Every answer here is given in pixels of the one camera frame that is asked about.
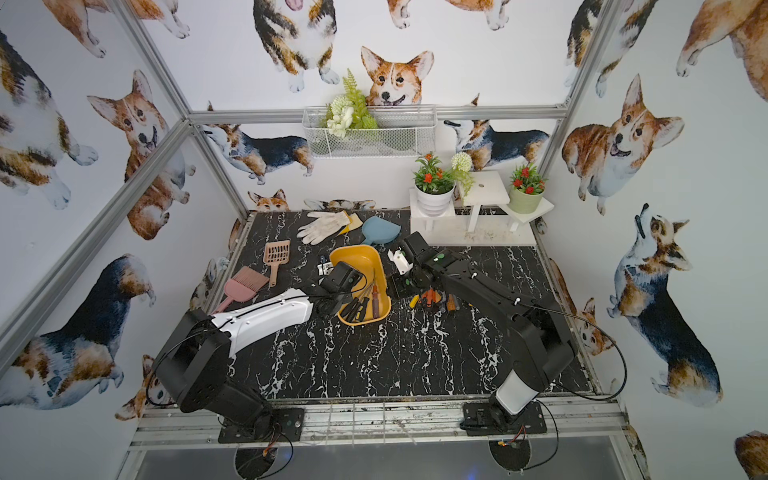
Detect yellow plastic storage box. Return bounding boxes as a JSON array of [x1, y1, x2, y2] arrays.
[[330, 245, 392, 326]]

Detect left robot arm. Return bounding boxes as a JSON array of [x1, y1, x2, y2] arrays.
[[151, 262, 367, 429]]

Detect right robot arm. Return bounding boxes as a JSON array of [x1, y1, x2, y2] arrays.
[[387, 232, 576, 428]]

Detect blue plastic dustpan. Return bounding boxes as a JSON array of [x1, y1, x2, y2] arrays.
[[362, 216, 401, 245]]

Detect white work glove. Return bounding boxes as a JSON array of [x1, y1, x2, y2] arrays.
[[297, 211, 350, 245]]

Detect yellow cloth under glove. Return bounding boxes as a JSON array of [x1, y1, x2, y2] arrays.
[[338, 213, 363, 235]]

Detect brown plastic slotted scoop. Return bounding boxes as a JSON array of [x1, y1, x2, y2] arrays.
[[263, 240, 291, 288]]

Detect white pot red flowers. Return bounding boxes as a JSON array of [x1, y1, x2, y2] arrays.
[[413, 152, 456, 217]]

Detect white stepped plant stand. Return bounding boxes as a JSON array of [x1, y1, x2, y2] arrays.
[[410, 170, 554, 247]]

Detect pink hand brush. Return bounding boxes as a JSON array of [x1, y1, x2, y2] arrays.
[[214, 267, 269, 314]]

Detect white hydrangea flower sprig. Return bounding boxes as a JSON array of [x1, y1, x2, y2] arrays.
[[450, 151, 475, 194]]

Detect green pot red flowers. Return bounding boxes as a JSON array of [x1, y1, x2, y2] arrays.
[[509, 165, 547, 214]]

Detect green fern with white flowers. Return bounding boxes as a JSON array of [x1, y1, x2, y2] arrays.
[[320, 70, 378, 138]]

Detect purple red handle screwdriver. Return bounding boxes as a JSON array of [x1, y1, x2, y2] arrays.
[[371, 274, 380, 319]]

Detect white wire wall basket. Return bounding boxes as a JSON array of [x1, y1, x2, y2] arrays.
[[302, 105, 437, 158]]

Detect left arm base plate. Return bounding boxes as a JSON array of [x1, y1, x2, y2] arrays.
[[218, 408, 306, 444]]

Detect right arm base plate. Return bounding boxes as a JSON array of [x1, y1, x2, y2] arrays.
[[459, 402, 548, 437]]

